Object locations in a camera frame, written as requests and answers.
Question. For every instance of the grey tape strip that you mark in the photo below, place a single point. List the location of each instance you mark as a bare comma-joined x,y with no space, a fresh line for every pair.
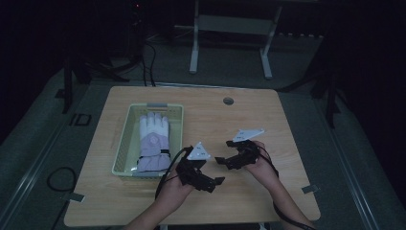
76,197
310,189

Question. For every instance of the grey round table grommet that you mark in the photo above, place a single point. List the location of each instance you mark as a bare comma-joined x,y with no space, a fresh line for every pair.
228,101

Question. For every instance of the person's right hand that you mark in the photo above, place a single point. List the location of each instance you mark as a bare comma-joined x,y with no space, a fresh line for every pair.
265,169

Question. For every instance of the white metal stand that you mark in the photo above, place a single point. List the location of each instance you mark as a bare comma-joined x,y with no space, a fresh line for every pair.
230,24

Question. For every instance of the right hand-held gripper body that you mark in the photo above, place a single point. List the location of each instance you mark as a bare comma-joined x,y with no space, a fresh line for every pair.
247,156

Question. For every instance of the pale green plastic basket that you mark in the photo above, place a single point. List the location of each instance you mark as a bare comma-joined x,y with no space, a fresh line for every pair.
127,147

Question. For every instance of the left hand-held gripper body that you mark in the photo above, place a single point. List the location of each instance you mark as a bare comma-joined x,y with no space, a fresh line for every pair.
194,174

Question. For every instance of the lavender and white ski glove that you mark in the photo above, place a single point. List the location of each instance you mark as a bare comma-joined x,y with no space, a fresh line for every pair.
154,143

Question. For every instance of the person's left hand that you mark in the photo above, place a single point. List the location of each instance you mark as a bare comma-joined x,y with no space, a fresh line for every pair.
174,193

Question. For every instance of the black tripod stand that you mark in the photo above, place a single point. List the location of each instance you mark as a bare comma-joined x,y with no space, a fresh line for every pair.
67,83
332,102

